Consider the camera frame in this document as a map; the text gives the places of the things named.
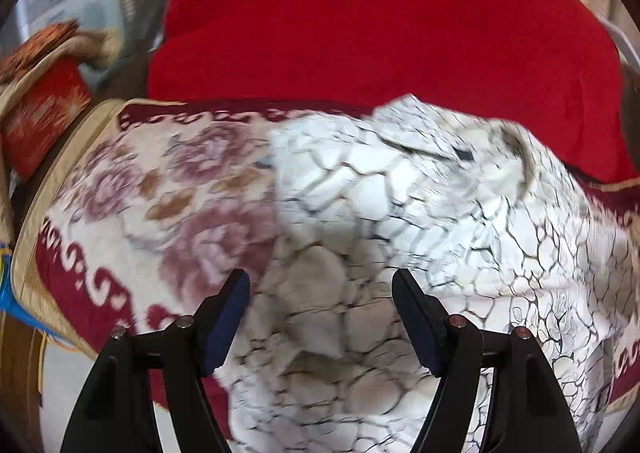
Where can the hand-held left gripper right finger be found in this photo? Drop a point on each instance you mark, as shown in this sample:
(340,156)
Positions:
(425,333)

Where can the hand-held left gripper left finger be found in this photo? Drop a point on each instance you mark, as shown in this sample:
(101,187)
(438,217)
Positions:
(227,328)

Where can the white crackle-print garment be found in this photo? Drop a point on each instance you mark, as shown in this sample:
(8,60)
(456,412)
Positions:
(350,213)

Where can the floral plush blanket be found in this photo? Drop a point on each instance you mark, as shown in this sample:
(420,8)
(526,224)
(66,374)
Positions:
(150,213)

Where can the blue packet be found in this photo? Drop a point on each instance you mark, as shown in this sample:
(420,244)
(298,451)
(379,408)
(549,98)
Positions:
(7,278)

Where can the red box with gold print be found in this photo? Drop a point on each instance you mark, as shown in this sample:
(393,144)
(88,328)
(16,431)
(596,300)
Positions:
(45,118)

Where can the tan plush cloth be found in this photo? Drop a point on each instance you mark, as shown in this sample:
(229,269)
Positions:
(100,45)

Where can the red blanket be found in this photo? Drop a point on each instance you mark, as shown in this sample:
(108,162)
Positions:
(375,23)

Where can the orange patterned cloth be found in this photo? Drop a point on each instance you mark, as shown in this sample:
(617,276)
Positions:
(40,45)

